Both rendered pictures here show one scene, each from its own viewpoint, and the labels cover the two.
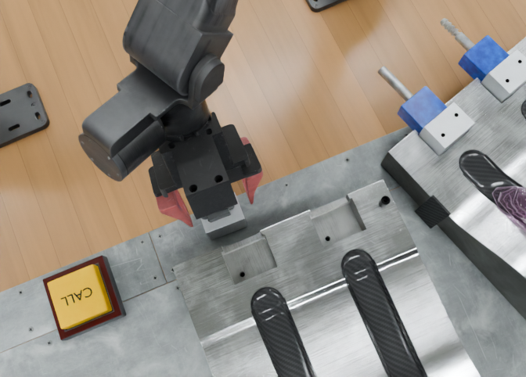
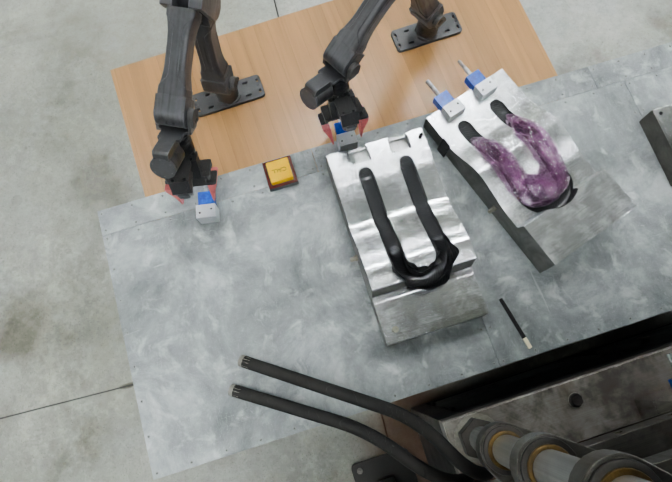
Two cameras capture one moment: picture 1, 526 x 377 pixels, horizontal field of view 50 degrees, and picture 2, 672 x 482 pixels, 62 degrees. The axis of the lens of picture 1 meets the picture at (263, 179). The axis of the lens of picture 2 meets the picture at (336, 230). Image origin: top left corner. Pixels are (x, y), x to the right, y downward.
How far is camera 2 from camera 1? 87 cm
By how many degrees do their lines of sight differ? 1
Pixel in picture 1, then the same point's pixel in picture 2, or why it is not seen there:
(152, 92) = (331, 74)
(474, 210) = (461, 146)
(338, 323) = (395, 184)
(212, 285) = (342, 164)
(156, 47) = (336, 56)
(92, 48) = (287, 60)
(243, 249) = (356, 154)
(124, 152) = (318, 96)
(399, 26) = (440, 62)
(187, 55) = (348, 60)
